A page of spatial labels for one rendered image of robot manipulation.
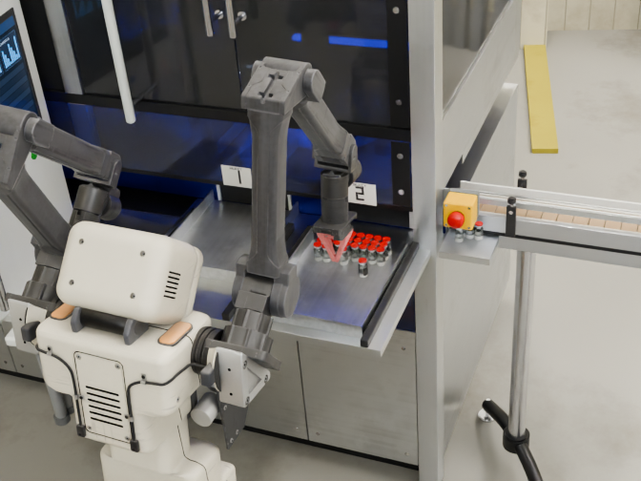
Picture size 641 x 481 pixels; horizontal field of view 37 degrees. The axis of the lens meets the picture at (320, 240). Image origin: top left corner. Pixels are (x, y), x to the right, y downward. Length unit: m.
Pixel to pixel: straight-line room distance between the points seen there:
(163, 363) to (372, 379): 1.23
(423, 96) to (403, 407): 0.98
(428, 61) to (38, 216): 0.93
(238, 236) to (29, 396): 1.31
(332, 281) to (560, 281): 1.65
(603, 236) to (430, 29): 0.68
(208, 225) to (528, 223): 0.84
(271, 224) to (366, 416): 1.34
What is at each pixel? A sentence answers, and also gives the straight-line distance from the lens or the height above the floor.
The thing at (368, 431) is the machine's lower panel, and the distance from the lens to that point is 2.92.
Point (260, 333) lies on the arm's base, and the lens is 1.65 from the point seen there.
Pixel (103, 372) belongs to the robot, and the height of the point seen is 1.18.
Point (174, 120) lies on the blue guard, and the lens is 2.53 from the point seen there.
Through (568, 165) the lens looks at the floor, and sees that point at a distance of 4.58.
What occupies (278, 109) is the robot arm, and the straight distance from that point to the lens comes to 1.54.
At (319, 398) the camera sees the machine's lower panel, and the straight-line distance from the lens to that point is 2.90.
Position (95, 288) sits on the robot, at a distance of 1.67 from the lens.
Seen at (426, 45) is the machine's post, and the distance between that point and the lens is 2.16.
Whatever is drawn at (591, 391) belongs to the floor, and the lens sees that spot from 3.36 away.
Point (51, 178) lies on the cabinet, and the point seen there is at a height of 1.01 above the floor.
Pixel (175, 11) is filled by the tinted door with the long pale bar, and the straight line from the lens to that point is 2.40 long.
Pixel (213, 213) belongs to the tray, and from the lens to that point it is 2.64.
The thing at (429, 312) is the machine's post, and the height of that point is 0.68.
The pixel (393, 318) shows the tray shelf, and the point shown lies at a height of 0.88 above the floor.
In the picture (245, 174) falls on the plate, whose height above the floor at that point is 1.03.
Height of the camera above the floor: 2.26
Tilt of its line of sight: 34 degrees down
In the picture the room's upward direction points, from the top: 5 degrees counter-clockwise
